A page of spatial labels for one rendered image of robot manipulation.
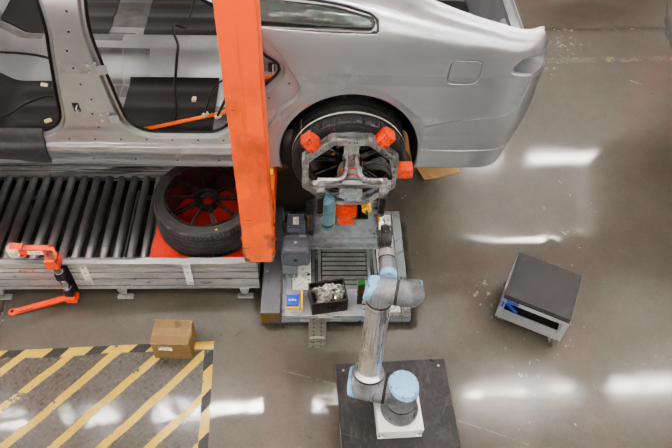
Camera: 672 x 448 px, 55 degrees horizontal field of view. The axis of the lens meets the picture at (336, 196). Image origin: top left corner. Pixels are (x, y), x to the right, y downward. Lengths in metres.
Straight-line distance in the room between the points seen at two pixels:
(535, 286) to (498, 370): 0.55
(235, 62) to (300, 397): 2.03
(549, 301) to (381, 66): 1.70
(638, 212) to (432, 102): 2.15
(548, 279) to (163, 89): 2.67
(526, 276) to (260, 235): 1.62
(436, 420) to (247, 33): 2.15
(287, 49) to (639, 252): 2.87
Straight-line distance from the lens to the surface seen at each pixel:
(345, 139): 3.48
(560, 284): 4.11
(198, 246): 3.96
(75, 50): 3.52
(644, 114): 5.99
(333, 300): 3.56
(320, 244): 4.23
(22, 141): 4.05
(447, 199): 4.77
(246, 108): 2.83
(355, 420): 3.51
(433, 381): 3.65
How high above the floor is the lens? 3.57
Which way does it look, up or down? 50 degrees down
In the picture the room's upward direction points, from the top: 3 degrees clockwise
